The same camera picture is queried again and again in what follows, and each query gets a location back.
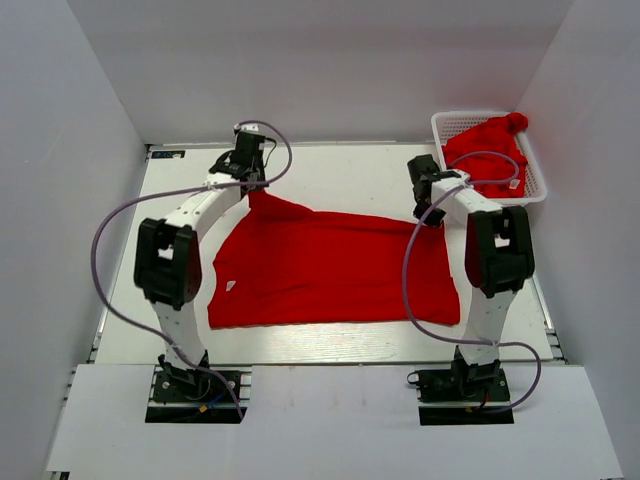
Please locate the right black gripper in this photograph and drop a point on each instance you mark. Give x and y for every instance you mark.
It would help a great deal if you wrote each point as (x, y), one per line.
(435, 219)

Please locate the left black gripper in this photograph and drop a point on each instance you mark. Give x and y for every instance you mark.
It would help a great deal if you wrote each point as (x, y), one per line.
(262, 175)

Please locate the red t shirt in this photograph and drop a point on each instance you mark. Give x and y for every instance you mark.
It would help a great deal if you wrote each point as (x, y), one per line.
(285, 263)

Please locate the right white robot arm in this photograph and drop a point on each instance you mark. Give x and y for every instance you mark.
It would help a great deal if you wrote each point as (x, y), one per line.
(498, 258)

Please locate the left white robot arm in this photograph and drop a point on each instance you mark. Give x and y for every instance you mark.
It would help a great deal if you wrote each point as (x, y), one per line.
(167, 264)

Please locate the red t shirts in basket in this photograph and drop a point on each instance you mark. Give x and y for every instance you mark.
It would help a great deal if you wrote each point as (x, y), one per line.
(488, 153)

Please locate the white plastic basket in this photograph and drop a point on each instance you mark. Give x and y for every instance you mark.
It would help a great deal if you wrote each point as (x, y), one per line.
(446, 125)

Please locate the black label sticker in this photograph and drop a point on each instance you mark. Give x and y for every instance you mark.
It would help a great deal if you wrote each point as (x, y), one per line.
(168, 154)

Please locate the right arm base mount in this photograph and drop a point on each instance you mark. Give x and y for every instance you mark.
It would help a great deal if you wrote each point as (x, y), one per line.
(442, 402)

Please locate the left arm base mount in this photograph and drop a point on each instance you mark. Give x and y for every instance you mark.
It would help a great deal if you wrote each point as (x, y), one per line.
(171, 401)

